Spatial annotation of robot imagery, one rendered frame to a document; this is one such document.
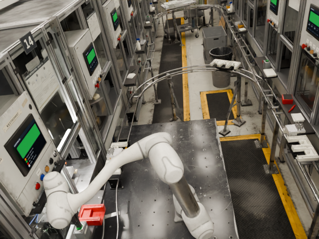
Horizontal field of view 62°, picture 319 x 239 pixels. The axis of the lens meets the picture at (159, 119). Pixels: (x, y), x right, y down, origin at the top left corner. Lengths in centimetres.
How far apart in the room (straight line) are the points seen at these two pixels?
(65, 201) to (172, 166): 52
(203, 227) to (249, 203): 129
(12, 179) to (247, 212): 218
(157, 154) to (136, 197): 96
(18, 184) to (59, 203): 21
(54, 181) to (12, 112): 38
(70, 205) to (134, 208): 91
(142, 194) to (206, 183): 52
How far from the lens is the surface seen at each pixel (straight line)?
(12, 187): 138
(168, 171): 125
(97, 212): 193
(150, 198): 219
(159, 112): 427
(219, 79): 467
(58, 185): 144
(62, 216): 132
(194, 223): 171
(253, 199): 299
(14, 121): 140
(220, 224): 201
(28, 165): 143
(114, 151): 229
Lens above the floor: 238
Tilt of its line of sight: 35 degrees down
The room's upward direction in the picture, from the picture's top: 11 degrees counter-clockwise
